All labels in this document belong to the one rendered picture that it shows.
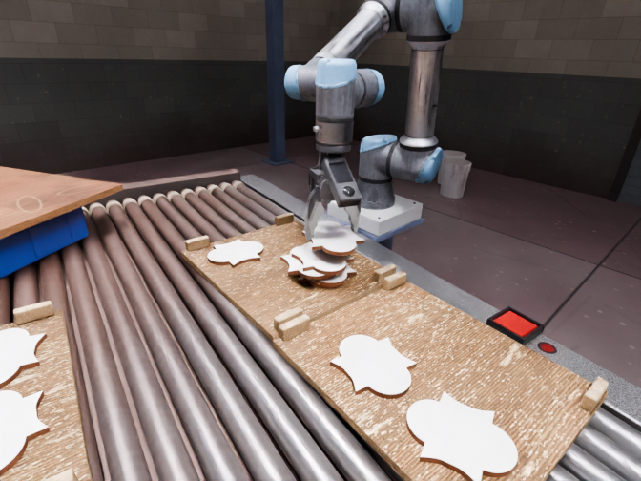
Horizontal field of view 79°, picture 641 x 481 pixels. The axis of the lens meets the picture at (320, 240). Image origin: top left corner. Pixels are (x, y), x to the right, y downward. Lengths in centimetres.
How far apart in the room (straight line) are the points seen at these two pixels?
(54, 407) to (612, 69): 528
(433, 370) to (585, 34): 499
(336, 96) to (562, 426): 63
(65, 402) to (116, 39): 521
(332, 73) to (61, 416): 68
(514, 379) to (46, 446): 67
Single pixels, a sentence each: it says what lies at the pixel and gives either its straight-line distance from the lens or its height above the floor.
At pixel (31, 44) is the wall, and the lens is 548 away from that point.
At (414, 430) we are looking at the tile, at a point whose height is 95.
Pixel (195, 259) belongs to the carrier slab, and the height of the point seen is 94.
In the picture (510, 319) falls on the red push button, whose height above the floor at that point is 93.
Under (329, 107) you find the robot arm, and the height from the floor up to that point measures 130.
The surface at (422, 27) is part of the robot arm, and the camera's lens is 115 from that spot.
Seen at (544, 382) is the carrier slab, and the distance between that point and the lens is 74.
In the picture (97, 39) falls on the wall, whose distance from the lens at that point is 562.
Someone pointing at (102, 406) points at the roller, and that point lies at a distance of 69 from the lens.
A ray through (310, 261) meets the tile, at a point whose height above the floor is 99.
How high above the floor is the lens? 139
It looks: 26 degrees down
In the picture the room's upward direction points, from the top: 2 degrees clockwise
